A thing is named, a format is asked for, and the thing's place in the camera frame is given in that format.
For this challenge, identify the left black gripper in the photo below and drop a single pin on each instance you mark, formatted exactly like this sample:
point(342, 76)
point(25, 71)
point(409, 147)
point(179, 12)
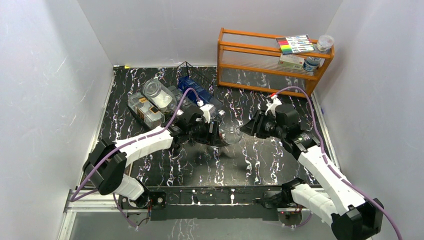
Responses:
point(212, 139)

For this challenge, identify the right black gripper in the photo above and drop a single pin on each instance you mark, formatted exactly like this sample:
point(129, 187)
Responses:
point(253, 127)

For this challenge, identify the clear round silver-cap bottle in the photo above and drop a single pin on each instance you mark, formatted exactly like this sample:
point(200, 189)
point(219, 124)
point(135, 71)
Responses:
point(159, 95)

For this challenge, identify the clear square liquor bottle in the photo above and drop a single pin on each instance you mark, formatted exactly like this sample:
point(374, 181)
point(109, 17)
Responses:
point(144, 111)

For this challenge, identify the clear round flask bottle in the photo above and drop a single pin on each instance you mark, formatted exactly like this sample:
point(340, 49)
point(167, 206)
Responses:
point(229, 134)

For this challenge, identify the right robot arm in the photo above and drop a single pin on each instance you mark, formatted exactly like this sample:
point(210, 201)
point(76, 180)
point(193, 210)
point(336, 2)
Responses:
point(348, 213)

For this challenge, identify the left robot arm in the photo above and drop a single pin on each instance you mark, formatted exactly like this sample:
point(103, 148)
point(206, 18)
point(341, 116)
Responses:
point(106, 164)

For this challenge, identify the orange wooden shelf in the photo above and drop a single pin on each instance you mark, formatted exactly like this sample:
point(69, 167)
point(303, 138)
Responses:
point(251, 61)

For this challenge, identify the white red small box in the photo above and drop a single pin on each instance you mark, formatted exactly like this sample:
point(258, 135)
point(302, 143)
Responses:
point(291, 61)

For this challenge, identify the blue label plastic jar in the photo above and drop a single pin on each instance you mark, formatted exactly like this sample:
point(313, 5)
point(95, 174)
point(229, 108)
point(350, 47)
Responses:
point(311, 63)

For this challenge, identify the coloured marker pen pack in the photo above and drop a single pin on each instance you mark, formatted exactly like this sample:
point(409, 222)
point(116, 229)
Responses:
point(295, 44)

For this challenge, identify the clear plastic lidded cup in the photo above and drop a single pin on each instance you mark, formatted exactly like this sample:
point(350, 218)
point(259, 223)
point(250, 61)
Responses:
point(324, 43)

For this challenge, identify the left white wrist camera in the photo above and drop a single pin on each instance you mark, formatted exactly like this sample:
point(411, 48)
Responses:
point(207, 110)

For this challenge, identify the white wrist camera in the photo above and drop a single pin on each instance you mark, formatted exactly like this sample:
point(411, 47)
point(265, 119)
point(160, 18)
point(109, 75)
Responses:
point(272, 104)
point(207, 110)

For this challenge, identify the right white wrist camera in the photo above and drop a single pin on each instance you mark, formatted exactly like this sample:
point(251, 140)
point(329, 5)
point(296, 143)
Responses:
point(272, 104)

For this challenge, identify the black base frame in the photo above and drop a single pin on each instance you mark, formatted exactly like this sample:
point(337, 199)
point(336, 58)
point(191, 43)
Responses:
point(217, 202)

